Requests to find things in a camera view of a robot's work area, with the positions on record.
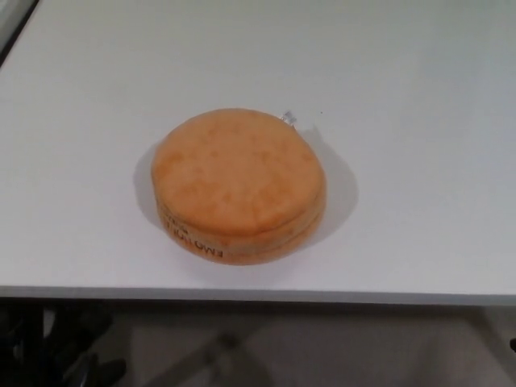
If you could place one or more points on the orange plush round plate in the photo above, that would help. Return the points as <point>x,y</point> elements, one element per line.
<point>238,177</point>

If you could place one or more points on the dark table leg frame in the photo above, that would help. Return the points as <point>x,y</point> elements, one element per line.
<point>32,346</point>

